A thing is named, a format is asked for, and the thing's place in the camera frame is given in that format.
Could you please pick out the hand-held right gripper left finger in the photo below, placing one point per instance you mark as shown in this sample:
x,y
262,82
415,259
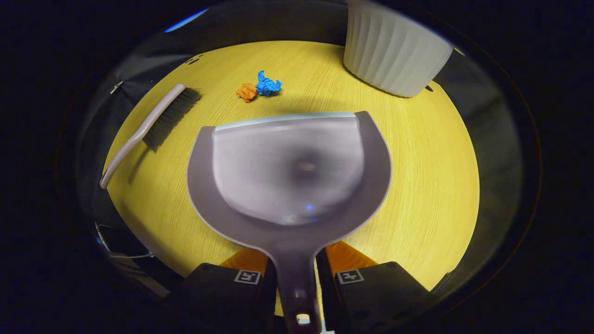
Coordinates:
x,y
218,297

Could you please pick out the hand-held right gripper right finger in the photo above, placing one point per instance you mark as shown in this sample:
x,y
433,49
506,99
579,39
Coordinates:
x,y
371,297

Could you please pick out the light purple dustpan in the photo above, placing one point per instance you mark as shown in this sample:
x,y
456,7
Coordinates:
x,y
287,171

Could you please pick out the orange paper scrap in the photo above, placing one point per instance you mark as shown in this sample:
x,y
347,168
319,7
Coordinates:
x,y
247,92

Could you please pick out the blue paper scrap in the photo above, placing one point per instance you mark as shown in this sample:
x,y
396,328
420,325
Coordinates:
x,y
267,85

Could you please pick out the white ribbed garbage bin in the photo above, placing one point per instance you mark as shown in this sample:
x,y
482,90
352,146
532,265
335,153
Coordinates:
x,y
394,51

